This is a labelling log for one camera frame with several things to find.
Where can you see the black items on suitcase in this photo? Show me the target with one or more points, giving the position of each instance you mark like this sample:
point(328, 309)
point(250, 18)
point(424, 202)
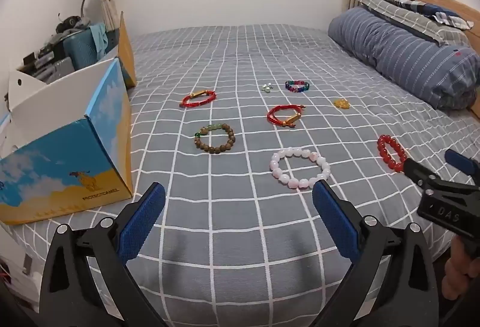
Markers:
point(72, 22)

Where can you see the red cord bracelet gold tube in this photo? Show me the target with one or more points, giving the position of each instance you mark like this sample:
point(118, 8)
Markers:
point(198, 99)

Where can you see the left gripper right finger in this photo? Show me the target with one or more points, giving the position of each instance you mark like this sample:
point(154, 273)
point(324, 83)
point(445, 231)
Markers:
point(391, 280)

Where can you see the teal cloth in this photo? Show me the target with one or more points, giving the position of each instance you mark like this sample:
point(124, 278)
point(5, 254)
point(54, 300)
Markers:
point(99, 35)

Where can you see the yellow amber bead piece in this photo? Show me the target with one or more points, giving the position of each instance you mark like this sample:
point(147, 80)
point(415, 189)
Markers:
point(342, 103)

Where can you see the grey checked bed sheet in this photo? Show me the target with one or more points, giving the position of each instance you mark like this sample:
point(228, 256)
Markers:
point(239, 241)

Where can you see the blue yellow cardboard box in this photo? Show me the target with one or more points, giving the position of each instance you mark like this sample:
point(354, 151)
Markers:
point(65, 146)

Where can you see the patterned blue white blanket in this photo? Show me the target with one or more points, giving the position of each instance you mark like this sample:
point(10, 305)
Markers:
point(434, 12)

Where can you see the white pearl cluster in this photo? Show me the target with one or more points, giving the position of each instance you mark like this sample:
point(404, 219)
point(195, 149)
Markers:
point(267, 87)

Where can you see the wooden headboard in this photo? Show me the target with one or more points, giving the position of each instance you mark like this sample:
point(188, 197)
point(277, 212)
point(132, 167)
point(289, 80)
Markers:
point(467, 13)

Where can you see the teal suitcase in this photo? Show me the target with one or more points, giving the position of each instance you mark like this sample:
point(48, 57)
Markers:
point(79, 46)

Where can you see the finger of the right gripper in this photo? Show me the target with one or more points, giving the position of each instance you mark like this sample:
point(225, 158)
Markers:
point(468, 166)
point(420, 171)

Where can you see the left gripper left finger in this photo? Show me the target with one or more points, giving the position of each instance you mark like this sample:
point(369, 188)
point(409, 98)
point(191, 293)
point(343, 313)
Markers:
point(69, 296)

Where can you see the grey checked folded quilt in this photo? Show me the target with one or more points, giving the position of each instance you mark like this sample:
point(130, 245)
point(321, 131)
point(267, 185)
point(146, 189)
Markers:
point(416, 23)

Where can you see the grey suitcase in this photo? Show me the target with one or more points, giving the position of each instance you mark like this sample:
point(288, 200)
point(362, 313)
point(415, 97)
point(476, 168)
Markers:
point(55, 71)

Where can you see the blue striped pillow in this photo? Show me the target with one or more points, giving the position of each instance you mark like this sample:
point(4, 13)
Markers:
point(446, 77)

